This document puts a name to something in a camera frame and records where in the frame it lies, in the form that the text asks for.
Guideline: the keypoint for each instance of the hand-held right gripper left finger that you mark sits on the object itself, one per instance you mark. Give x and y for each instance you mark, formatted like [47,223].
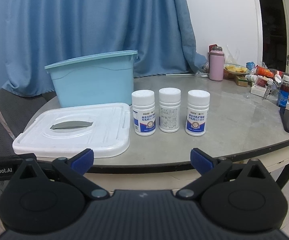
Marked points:
[80,161]

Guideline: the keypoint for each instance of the grey upholstered chair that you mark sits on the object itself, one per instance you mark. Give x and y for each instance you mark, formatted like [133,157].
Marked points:
[17,110]

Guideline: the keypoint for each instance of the small white medicine bottle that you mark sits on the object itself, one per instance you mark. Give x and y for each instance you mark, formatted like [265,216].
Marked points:
[250,77]

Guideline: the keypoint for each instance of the clear plastic bag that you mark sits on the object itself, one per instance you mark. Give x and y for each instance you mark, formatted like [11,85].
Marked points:
[232,55]

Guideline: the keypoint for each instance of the grey stone desktop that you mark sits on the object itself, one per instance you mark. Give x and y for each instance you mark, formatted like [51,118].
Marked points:
[234,120]

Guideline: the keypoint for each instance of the white pill bottle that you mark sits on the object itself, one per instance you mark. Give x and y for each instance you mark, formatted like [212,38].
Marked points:
[144,115]
[169,111]
[197,115]

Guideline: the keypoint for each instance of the pink thermos bottle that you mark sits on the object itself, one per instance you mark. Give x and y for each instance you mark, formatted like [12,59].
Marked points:
[216,66]

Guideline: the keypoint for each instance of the red small box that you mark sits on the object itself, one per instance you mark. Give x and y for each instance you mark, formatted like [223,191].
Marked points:
[261,82]

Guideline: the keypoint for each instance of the white flat box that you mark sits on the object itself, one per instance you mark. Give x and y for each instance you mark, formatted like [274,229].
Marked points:
[258,90]

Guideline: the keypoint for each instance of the plate of yellow food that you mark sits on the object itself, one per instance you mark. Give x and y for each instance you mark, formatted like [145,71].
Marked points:
[235,69]

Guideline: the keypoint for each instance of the blue curtain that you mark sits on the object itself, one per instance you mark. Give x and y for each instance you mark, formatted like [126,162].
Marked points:
[89,22]

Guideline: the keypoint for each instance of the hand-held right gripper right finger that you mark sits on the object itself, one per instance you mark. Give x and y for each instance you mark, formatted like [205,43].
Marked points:
[201,160]

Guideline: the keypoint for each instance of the white straw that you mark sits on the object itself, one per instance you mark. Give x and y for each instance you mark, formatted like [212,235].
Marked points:
[179,75]

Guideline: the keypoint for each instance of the light blue storage bin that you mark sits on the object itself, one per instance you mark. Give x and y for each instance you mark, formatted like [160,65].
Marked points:
[92,82]

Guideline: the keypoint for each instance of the brown syrup bottle blue label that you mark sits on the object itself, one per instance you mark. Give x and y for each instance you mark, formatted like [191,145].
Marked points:
[284,95]

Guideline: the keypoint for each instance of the white plastic bin lid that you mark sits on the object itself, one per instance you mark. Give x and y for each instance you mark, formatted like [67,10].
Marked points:
[94,140]

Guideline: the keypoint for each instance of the orange snack packet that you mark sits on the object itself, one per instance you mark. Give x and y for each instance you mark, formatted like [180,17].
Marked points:
[267,71]

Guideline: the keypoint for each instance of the green small box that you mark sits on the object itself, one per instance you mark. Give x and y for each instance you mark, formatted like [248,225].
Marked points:
[242,81]

